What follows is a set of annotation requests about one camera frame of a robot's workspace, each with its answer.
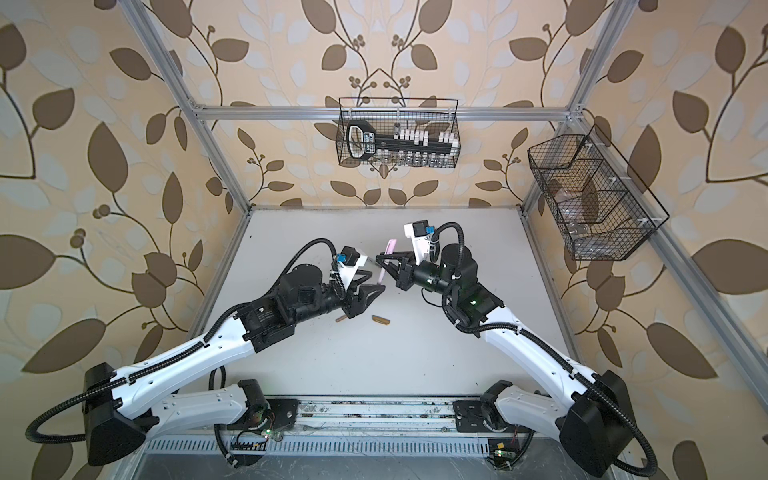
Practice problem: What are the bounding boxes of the brown pen cap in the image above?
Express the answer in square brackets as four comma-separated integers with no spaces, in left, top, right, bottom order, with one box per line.
[371,315,391,325]

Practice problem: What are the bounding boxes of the black tool in basket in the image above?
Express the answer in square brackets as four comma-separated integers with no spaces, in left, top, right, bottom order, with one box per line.
[340,120,461,163]

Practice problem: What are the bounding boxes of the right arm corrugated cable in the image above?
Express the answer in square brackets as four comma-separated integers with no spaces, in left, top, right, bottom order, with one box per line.
[428,220,660,479]

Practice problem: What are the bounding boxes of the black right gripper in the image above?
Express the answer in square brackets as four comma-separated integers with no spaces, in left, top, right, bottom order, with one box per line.
[380,250,461,302]

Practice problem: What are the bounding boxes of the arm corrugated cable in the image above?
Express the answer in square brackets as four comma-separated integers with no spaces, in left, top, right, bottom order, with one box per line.
[25,237,338,446]
[428,220,660,479]

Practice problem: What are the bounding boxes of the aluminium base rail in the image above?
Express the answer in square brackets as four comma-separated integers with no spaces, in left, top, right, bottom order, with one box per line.
[137,394,628,457]

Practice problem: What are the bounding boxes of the black wire basket right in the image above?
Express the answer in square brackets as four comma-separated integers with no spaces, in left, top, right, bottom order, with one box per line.
[527,125,670,261]

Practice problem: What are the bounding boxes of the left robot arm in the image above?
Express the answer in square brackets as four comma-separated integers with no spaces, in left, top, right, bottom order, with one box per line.
[83,264,385,466]

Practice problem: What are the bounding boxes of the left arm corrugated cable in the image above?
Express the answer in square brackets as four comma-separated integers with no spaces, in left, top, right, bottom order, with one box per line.
[25,237,338,446]

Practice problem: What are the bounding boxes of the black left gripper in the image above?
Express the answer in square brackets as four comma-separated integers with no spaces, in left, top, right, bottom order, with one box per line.
[288,281,384,327]

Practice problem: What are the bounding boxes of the black wire basket centre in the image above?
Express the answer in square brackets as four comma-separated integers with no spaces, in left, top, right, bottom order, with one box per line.
[335,95,462,169]

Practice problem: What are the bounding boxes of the black wire basket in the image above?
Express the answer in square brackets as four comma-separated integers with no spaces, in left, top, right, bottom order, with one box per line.
[527,125,670,261]
[335,95,462,169]

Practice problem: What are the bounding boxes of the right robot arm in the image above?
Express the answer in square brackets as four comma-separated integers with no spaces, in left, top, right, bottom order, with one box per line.
[376,243,652,477]

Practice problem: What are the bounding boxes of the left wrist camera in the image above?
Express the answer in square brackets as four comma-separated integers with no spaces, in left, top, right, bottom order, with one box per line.
[334,246,368,290]

